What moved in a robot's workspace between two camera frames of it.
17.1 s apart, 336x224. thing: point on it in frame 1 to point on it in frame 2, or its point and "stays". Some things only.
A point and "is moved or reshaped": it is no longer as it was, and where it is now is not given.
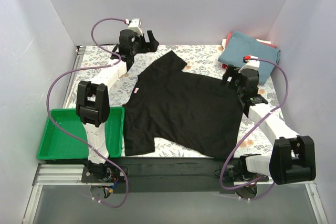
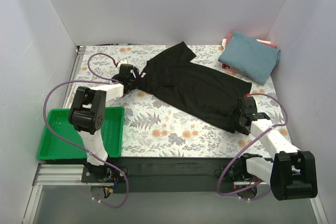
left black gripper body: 146,42 to 134,76
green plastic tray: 56,143 stays
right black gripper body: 231,76 to 238,115
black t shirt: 190,112 is moved or reshaped
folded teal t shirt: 241,45 stays
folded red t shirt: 228,40 stays
